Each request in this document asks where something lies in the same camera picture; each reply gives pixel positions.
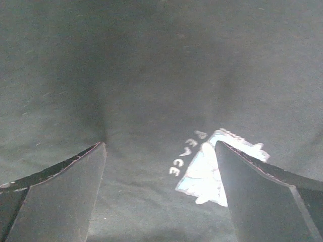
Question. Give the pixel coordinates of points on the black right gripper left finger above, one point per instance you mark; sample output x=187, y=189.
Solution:
x=56, y=203

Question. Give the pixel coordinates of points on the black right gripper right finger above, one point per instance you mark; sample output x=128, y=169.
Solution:
x=267, y=203

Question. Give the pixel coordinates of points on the black flower print t-shirt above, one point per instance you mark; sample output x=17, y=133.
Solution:
x=149, y=78

